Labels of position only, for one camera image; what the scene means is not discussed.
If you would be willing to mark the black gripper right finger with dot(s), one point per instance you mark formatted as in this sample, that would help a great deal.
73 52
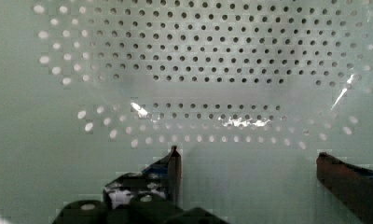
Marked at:
351 184

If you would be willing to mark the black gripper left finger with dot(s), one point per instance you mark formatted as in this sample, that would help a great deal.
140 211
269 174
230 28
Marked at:
162 178

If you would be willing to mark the green plastic strainer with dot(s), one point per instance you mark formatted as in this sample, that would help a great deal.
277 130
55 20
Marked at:
249 91

